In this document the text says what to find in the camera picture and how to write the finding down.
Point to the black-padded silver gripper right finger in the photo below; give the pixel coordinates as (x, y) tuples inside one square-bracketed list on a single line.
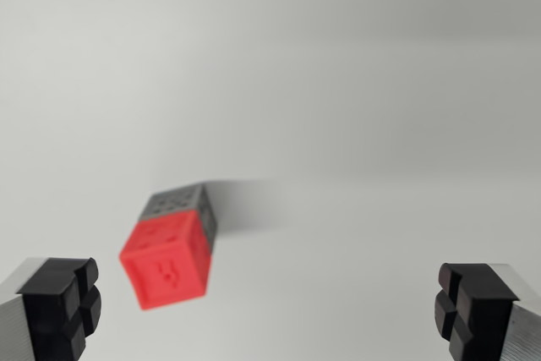
[(482, 310)]

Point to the black-padded silver gripper left finger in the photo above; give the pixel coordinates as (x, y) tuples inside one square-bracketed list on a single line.
[(46, 306)]

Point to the red studded cube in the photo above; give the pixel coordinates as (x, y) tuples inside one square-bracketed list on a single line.
[(167, 270)]

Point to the grey studded cube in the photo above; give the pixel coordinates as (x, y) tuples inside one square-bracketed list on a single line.
[(175, 201)]

